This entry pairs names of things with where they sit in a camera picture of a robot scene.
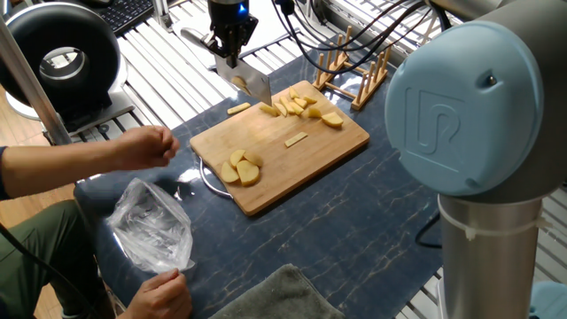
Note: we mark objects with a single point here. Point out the thin potato slice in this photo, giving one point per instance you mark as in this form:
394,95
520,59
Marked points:
296,139
287,105

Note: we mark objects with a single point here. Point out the wooden cutting board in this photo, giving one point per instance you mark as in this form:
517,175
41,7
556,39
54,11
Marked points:
310,168

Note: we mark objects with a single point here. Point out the person's bare forearm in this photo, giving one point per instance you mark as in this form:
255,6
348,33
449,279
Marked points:
57,166
121,316

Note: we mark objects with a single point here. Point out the slanted aluminium post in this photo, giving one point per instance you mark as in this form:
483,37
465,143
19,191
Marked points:
35,93

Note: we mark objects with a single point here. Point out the white paper pad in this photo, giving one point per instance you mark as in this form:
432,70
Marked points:
266,33

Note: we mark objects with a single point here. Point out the grey-green towel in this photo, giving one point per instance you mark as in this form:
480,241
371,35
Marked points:
283,297

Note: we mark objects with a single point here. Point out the small cut potato piece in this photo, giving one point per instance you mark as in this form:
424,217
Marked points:
269,109
313,112
238,108
310,100
297,108
280,109
300,102

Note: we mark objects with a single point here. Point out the person's bare hand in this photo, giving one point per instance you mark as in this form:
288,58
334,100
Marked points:
146,148
160,297

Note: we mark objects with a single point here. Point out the short aluminium post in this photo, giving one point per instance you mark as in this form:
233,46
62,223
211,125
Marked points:
161,13

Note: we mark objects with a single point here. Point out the black keyboard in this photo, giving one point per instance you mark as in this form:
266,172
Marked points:
126,13

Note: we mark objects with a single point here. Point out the wooden peg rack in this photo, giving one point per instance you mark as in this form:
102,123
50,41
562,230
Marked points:
359,101

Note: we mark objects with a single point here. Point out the dark blue shirt sleeve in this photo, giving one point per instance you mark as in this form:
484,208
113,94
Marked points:
2,177

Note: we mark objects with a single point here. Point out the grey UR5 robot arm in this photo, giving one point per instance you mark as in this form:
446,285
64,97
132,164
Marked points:
465,111

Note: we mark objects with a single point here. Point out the dark green trousers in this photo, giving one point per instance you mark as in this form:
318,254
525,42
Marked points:
44,243

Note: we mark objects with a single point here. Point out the steel cleaver knife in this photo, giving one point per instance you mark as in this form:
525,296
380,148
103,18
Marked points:
258,83

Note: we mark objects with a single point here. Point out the clear plastic bag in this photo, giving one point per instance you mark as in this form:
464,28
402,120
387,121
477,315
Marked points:
150,226

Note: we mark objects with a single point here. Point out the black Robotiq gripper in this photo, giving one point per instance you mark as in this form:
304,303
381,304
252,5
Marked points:
231,21

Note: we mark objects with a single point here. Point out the black and white sneaker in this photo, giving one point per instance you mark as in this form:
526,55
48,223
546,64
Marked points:
68,316

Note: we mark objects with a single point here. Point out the perforated aluminium plate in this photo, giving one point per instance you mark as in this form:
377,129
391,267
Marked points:
439,303

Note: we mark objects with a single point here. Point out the dark blue marbled mat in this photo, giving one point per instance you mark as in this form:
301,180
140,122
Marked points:
376,199

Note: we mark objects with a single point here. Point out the potato half with skin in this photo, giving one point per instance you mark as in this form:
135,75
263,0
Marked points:
239,81

